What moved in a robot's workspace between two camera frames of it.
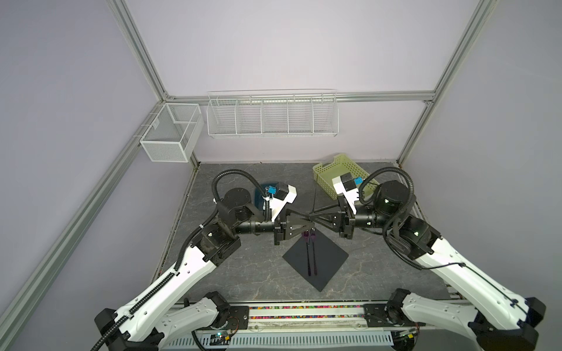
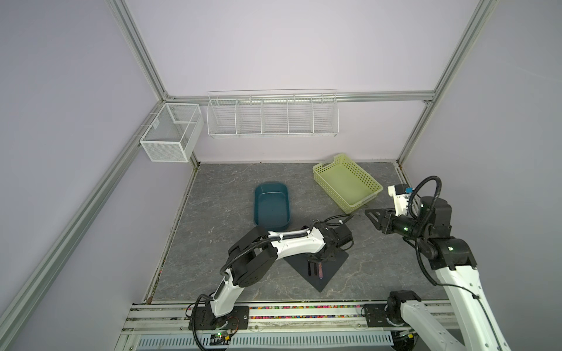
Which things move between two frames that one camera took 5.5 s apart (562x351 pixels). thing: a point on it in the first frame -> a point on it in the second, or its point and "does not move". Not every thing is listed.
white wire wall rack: (268, 113) does not move
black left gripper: (282, 226) -> (331, 257)
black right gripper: (344, 219) -> (387, 216)
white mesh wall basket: (173, 131) does not move
